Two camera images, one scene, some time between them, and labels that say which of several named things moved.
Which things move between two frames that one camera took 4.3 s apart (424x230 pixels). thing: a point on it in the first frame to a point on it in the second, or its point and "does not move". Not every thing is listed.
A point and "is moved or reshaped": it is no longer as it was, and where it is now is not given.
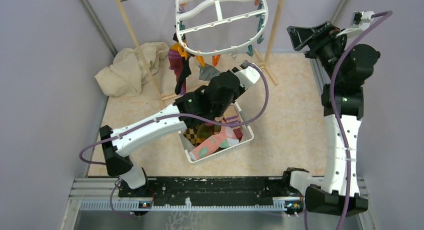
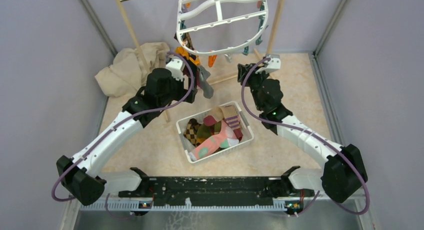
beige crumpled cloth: x=126 y=76 does not move
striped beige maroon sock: x=231 y=116 does not move
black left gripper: x=233 y=70 to x=181 y=85
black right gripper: x=315 y=37 to x=252 y=74
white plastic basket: x=248 y=137 does not move
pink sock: x=225 y=139 does not move
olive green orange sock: x=205 y=130 does not move
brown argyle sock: x=190 y=133 does not move
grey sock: x=208 y=72 is moved or reshaped
